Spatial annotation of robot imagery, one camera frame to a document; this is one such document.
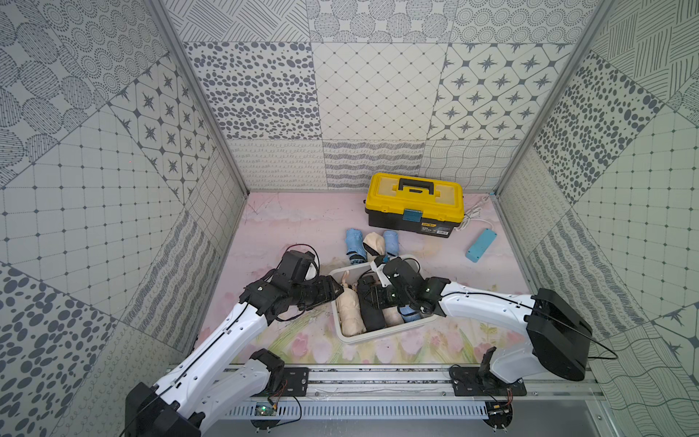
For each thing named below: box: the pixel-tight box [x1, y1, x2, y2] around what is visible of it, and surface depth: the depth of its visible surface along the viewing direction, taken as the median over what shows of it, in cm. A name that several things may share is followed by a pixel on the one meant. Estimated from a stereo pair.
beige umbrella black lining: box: [362, 231, 385, 256], surface depth 95 cm
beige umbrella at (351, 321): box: [336, 270, 367, 337], surface depth 78 cm
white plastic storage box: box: [328, 262, 438, 345], surface depth 78 cm
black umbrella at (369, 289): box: [356, 274, 387, 333], surface depth 79 cm
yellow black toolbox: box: [364, 172, 466, 239], surface depth 99 cm
